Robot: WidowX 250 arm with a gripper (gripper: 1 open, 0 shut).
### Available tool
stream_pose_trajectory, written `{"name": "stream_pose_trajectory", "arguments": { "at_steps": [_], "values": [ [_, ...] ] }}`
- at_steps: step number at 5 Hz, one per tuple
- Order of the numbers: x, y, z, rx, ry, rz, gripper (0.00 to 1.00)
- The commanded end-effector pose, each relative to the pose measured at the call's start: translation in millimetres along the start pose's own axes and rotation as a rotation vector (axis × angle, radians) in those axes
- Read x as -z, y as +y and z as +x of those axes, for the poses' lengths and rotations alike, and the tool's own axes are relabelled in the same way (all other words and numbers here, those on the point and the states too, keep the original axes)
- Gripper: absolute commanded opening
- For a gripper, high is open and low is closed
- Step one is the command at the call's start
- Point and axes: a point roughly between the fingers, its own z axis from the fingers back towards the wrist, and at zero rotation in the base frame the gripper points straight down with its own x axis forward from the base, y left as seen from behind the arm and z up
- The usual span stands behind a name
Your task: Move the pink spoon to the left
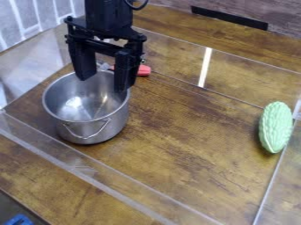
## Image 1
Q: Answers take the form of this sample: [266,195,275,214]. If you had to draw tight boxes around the pink handled metal spoon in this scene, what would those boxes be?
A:
[96,62,151,76]

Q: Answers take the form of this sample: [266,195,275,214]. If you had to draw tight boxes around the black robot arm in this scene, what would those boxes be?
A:
[62,0,148,92]

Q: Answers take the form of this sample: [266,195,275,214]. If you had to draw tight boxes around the clear acrylic barrier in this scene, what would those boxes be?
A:
[0,32,301,225]

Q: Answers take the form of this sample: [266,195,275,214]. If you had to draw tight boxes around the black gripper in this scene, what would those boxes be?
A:
[62,16,147,92]

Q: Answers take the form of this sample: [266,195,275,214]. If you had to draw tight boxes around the black wall strip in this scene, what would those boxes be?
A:
[189,5,267,31]

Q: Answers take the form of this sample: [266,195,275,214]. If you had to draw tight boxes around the steel pot with handle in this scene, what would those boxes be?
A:
[42,70,131,145]

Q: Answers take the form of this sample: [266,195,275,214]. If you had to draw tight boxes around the blue object at corner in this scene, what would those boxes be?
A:
[2,214,33,225]

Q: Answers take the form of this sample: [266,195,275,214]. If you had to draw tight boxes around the green bitter gourd toy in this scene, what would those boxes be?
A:
[258,101,292,154]

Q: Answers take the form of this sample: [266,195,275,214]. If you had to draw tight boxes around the black cable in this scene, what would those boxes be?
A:
[123,0,151,11]

